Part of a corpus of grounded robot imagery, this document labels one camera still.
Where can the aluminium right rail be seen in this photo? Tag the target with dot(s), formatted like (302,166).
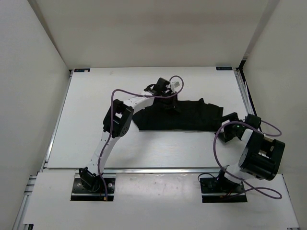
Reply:
(244,91)

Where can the aluminium rail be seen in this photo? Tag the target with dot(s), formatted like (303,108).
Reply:
(244,91)
(137,170)

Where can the right blue label sticker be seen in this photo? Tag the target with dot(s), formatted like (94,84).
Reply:
(224,68)

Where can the black skirt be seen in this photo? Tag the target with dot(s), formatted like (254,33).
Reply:
(180,115)

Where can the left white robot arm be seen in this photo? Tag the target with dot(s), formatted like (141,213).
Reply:
(115,125)

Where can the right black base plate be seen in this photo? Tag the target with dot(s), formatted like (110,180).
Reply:
(214,192)

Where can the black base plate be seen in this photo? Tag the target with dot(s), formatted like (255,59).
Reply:
(214,192)
(81,191)

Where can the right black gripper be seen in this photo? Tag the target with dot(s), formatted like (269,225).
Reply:
(226,135)

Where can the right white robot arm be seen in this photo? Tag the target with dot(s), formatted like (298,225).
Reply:
(225,177)

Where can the aluminium front rail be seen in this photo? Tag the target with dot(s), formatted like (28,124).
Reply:
(137,170)

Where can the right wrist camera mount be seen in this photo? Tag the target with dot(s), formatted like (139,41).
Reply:
(253,121)

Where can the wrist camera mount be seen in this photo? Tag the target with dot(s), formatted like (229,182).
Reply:
(163,87)
(253,121)

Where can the blue white label sticker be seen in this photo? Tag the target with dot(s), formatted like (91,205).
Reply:
(82,70)

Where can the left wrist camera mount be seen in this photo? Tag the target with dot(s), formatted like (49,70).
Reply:
(163,87)

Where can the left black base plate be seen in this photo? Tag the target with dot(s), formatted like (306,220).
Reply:
(81,191)

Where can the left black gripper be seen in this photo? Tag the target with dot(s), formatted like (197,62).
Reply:
(173,104)

